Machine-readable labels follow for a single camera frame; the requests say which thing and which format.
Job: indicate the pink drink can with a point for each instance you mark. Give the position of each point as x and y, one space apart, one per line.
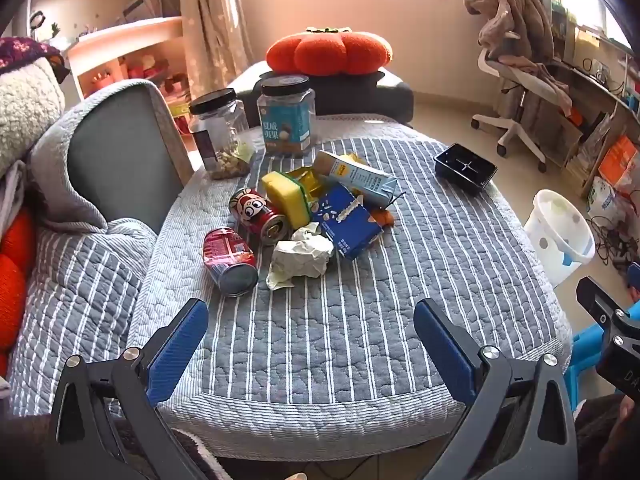
229 260

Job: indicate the black hair pin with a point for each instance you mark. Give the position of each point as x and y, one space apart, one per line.
394 201

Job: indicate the light blue milk carton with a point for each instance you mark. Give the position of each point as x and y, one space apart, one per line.
357 175

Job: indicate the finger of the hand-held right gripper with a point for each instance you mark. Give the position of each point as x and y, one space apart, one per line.
597 300

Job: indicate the yellow green sponge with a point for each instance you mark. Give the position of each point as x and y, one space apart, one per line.
287 197

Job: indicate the person's dark fuzzy clothing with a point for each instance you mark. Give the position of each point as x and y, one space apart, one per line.
605 440

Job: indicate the orange pumpkin cushion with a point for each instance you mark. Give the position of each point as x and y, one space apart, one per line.
327 50

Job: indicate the small orange scrap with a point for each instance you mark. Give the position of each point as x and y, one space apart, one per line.
384 216

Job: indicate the white office chair with clothes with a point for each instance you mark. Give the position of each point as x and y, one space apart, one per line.
510 15

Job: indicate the white toy shelf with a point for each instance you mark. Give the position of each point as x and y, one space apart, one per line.
125 55

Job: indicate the white plastic trash bin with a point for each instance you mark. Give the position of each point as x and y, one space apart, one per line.
557 235

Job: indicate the clear nut jar black lid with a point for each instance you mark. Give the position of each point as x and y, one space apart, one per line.
220 135

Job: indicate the teal label jar black lid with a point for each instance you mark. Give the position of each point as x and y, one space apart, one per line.
286 115

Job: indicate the cluttered wooden desk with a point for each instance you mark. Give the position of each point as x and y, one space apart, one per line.
600 85

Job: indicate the black plastic tray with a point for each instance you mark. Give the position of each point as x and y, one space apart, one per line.
465 166

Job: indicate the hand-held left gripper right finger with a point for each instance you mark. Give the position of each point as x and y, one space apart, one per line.
445 350

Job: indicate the grey padded chair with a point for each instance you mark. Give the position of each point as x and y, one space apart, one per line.
120 160

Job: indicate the orange cardboard box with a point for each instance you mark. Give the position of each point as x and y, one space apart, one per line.
617 160

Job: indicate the grey striped seat cushion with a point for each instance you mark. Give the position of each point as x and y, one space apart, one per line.
75 310

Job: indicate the beige patterned curtain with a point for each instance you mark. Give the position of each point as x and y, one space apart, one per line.
210 20

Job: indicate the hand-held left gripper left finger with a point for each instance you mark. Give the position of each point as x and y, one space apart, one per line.
177 350

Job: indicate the dark blue carton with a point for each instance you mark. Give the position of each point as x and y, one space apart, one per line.
347 220

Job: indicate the white fuzzy cushion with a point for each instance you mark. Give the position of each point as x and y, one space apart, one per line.
25 105

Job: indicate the white paper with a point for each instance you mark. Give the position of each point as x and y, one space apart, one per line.
302 257

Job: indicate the red cushion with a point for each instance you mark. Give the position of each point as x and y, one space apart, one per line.
15 280

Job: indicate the red cartoon face can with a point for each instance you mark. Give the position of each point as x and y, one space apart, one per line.
257 215

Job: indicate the dark grey ottoman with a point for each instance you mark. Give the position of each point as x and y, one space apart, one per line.
350 92

